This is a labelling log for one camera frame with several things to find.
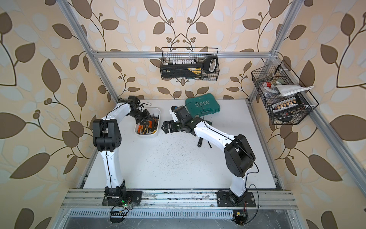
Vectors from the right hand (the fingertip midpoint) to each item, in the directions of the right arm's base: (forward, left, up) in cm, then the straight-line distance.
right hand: (168, 126), depth 86 cm
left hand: (+11, +12, -7) cm, 18 cm away
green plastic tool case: (+27, -24, -11) cm, 38 cm away
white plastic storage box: (+20, +12, -9) cm, 25 cm away
